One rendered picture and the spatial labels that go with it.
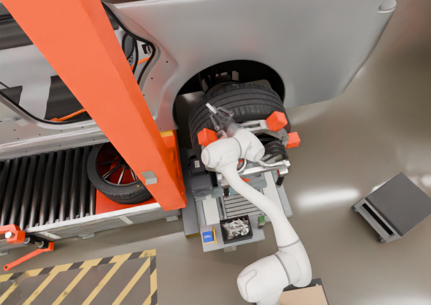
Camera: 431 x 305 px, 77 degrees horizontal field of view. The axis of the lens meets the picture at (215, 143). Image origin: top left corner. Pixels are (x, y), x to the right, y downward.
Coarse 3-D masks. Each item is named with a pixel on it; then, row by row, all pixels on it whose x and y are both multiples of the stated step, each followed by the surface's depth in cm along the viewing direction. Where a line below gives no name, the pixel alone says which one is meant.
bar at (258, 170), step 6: (288, 162) 154; (252, 168) 154; (258, 168) 154; (264, 168) 153; (270, 168) 153; (276, 168) 153; (282, 168) 155; (240, 174) 152; (246, 174) 153; (252, 174) 155; (222, 180) 154
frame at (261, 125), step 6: (258, 120) 153; (264, 120) 153; (246, 126) 153; (252, 126) 154; (258, 126) 153; (264, 126) 151; (222, 132) 154; (252, 132) 152; (258, 132) 153; (264, 132) 154; (270, 132) 155; (276, 132) 157; (282, 132) 165; (222, 138) 152; (282, 138) 164; (288, 138) 166; (282, 144) 171; (264, 156) 191; (270, 156) 187; (276, 156) 184; (210, 168) 180
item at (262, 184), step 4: (208, 172) 242; (212, 172) 245; (212, 176) 243; (264, 176) 238; (212, 180) 241; (216, 180) 241; (264, 180) 238; (212, 184) 237; (216, 184) 237; (252, 184) 237; (256, 184) 237; (260, 184) 237; (264, 184) 236; (216, 188) 235; (256, 188) 238; (260, 188) 240; (216, 192) 235; (220, 192) 235; (212, 196) 234; (216, 196) 236; (220, 196) 238
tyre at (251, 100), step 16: (208, 96) 163; (224, 96) 157; (240, 96) 155; (256, 96) 157; (272, 96) 164; (192, 112) 172; (208, 112) 159; (240, 112) 150; (256, 112) 151; (272, 112) 155; (192, 128) 170; (208, 128) 156; (288, 128) 172; (192, 144) 171
